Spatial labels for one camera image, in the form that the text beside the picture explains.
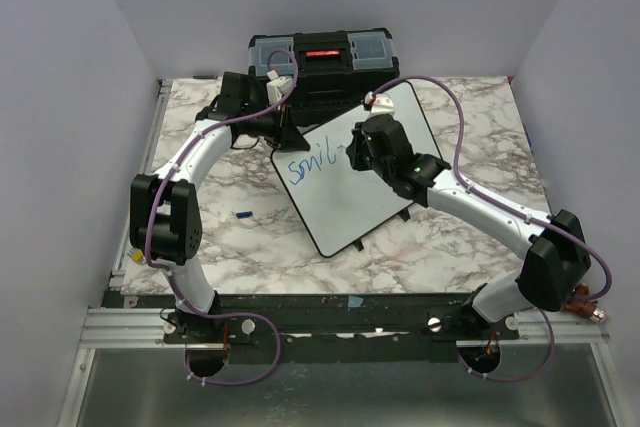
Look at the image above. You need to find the aluminium frame rail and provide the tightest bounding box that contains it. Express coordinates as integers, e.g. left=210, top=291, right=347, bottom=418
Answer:
left=57, top=79, right=173, bottom=426

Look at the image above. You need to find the black plastic toolbox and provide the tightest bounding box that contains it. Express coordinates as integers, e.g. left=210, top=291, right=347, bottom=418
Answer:
left=248, top=28, right=400, bottom=127

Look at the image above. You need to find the white whiteboard with black rim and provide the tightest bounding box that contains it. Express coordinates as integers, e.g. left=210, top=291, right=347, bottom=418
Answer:
left=271, top=105, right=412, bottom=258

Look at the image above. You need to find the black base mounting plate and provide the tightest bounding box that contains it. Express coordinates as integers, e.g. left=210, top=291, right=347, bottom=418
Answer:
left=163, top=293, right=519, bottom=364

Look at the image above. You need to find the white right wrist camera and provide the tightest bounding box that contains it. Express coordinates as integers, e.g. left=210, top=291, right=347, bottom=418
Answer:
left=363, top=92, right=396, bottom=117

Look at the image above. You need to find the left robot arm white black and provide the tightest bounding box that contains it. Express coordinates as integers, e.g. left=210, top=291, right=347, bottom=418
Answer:
left=129, top=70, right=297, bottom=342

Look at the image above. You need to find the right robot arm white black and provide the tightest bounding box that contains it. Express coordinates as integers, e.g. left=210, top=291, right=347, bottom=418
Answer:
left=346, top=114, right=591, bottom=339

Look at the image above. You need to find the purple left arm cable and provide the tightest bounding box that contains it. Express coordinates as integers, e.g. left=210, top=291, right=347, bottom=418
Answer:
left=142, top=49, right=301, bottom=388

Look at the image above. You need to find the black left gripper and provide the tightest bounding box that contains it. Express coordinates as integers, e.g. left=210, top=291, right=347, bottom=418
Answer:
left=242, top=101, right=310, bottom=150

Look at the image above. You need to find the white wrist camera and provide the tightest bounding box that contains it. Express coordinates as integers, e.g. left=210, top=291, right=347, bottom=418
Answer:
left=363, top=92, right=396, bottom=117
left=266, top=69, right=292, bottom=105

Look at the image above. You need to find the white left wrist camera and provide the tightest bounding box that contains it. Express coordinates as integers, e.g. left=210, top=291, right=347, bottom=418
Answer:
left=266, top=69, right=292, bottom=105

